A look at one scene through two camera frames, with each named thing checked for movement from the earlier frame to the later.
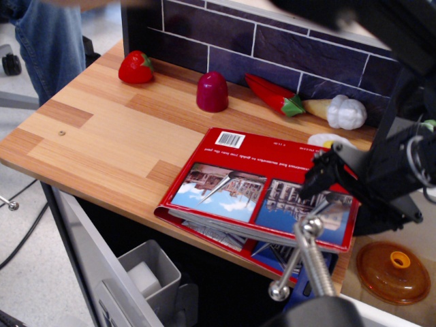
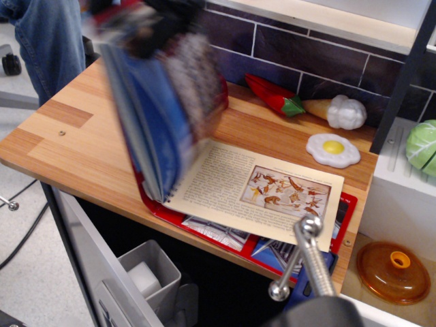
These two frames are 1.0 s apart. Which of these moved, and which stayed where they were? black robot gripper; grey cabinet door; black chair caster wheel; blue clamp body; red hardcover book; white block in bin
Moved: black robot gripper; red hardcover book
Stayed: black chair caster wheel; blue clamp body; grey cabinet door; white block in bin
